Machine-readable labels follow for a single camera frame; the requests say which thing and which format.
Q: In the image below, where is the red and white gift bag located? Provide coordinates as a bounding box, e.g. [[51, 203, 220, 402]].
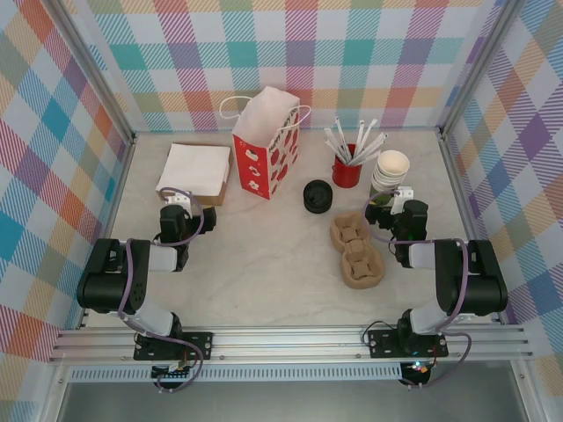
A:
[[219, 86, 312, 201]]

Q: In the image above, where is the green paper cup stack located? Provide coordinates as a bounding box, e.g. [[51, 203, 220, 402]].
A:
[[370, 149, 411, 207]]

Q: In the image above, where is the white napkin stack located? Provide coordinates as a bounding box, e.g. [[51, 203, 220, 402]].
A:
[[154, 142, 232, 197]]

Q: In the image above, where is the red tin can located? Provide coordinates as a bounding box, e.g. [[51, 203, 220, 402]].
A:
[[332, 143, 362, 188]]

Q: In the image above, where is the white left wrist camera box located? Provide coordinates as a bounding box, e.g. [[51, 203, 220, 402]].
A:
[[165, 191, 194, 216]]

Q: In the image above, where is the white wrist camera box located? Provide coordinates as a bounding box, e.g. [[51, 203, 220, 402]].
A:
[[393, 186, 415, 216], [165, 191, 194, 216]]

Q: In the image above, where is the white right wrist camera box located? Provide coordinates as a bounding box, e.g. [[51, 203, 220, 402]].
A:
[[393, 186, 415, 216]]

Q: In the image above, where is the aluminium side rail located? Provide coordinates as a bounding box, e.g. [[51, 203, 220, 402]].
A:
[[77, 131, 137, 331], [438, 131, 505, 324]]

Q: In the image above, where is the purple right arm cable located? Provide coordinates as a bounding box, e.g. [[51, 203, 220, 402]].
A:
[[363, 189, 474, 390]]

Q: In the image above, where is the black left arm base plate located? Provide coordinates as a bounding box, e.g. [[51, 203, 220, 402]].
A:
[[133, 331, 215, 362]]

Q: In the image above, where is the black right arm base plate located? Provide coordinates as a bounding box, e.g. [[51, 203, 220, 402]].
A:
[[367, 329, 450, 360]]

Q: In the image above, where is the aluminium front rail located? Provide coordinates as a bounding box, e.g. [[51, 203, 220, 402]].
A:
[[48, 324, 536, 364]]

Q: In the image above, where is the aluminium frame post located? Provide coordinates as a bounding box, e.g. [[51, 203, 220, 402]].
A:
[[52, 0, 137, 146], [437, 0, 524, 142]]

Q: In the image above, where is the slotted grey cable duct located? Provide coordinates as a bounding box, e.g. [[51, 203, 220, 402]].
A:
[[68, 363, 404, 382]]

